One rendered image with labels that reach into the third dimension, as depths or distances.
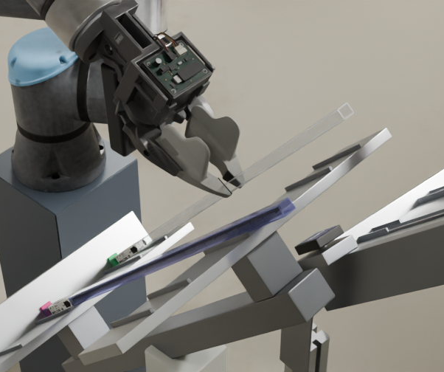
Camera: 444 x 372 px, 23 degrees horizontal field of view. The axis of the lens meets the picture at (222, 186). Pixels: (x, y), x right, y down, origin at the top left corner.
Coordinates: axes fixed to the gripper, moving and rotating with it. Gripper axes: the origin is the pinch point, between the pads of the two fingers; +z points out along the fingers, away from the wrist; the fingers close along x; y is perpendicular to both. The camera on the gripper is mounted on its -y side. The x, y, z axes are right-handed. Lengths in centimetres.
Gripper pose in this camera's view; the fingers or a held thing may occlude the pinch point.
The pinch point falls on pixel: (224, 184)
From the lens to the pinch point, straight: 107.9
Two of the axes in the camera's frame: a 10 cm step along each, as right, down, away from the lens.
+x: 6.7, -4.9, 5.6
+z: 6.6, 7.4, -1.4
